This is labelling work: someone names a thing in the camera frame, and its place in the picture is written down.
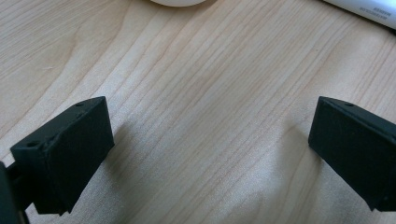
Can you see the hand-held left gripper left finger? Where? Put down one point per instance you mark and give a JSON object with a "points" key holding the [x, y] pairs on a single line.
{"points": [[62, 161]]}

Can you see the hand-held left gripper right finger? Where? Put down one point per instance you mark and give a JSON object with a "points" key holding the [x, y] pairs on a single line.
{"points": [[358, 149]]}

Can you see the black cap white marker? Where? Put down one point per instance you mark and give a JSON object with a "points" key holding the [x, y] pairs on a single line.
{"points": [[367, 7]]}

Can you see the white plastic bin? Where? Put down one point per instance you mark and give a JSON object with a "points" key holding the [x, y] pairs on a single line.
{"points": [[177, 2]]}

